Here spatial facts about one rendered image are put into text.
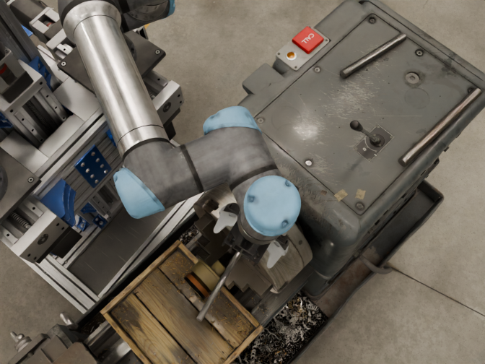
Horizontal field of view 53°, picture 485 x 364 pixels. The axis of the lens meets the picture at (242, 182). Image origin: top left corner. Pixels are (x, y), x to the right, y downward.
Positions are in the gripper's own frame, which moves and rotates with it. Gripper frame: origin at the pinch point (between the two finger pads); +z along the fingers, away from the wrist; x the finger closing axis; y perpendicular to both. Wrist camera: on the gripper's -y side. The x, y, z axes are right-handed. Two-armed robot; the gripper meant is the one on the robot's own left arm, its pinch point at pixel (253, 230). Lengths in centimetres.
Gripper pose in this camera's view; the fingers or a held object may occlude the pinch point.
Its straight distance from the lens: 98.6
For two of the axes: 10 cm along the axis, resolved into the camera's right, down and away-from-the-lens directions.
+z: -0.9, 2.5, 9.6
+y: -5.4, 8.0, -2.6
